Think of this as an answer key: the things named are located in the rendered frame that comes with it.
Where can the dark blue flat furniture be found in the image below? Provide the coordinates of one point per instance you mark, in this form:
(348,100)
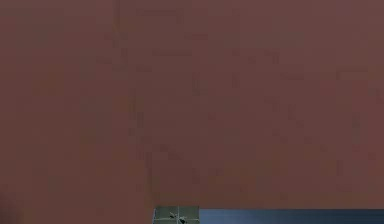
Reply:
(293,217)

